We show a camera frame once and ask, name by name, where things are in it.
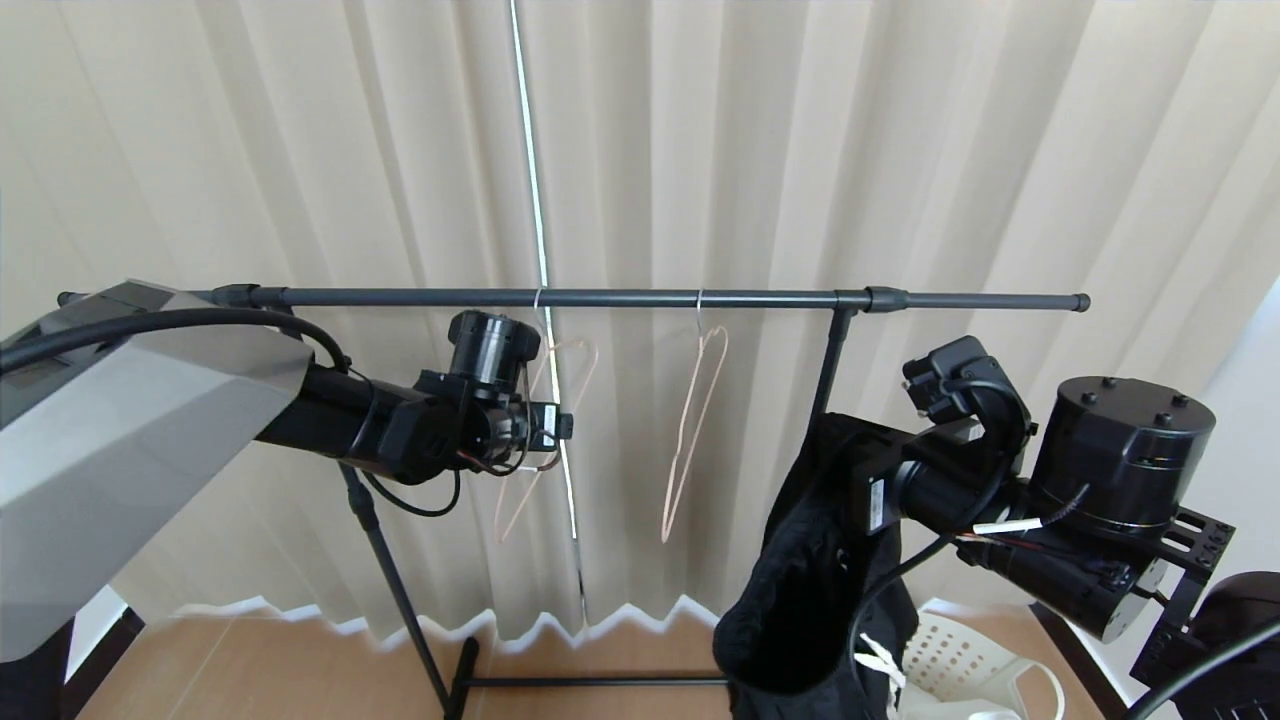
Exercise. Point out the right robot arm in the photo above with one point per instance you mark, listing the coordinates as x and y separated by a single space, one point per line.
1120 450

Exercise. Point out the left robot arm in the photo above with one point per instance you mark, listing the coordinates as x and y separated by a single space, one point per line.
130 450

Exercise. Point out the black garment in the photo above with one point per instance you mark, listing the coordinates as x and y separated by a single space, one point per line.
800 560

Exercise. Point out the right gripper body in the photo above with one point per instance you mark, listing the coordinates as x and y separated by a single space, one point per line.
930 490

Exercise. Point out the pink clothes hanger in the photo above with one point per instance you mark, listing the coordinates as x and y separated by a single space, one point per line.
596 352
682 430

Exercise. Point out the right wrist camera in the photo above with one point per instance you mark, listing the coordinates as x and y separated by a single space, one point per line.
960 375

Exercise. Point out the beige curtain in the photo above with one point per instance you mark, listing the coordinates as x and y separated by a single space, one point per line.
900 150

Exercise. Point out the black clothes rack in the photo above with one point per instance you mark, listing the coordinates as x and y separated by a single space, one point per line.
650 298

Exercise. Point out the white laundry basket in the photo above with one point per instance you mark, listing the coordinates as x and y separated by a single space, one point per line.
950 660

